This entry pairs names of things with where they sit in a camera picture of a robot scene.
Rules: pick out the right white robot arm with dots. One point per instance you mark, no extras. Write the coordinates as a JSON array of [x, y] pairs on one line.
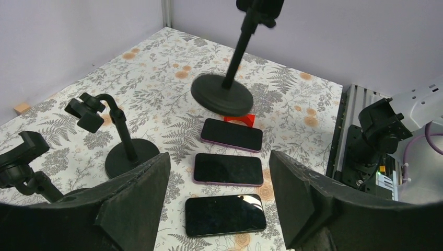
[[417, 107]]

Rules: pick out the small tan cube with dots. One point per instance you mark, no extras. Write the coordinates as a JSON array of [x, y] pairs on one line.
[[21, 108]]

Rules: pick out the black phone purple case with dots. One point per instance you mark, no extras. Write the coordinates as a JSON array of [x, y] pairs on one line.
[[232, 135]]

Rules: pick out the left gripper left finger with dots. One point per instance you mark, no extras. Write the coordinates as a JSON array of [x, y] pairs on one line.
[[122, 213]]

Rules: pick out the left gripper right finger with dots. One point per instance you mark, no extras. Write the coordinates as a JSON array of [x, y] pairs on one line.
[[319, 213]]

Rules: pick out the floral patterned table mat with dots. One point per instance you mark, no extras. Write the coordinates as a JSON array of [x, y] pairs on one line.
[[151, 83]]

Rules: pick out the red arch block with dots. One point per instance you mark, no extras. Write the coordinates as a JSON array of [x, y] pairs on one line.
[[248, 120]]

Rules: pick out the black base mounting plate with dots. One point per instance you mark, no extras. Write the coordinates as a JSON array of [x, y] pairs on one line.
[[366, 134]]

